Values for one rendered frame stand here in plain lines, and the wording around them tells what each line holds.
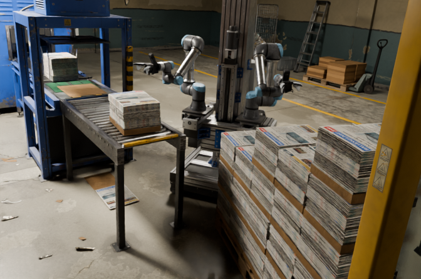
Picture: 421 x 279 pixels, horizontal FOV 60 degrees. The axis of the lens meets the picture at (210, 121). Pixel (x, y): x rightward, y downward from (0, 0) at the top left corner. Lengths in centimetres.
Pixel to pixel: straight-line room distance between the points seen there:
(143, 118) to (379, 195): 194
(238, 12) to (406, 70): 236
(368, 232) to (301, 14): 975
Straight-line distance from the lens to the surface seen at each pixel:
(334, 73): 876
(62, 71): 447
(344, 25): 992
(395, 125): 106
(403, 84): 104
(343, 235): 162
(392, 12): 932
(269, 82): 314
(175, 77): 308
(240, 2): 325
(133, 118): 270
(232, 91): 325
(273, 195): 211
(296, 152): 195
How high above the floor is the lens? 179
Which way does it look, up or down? 19 degrees down
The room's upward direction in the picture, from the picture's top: 4 degrees clockwise
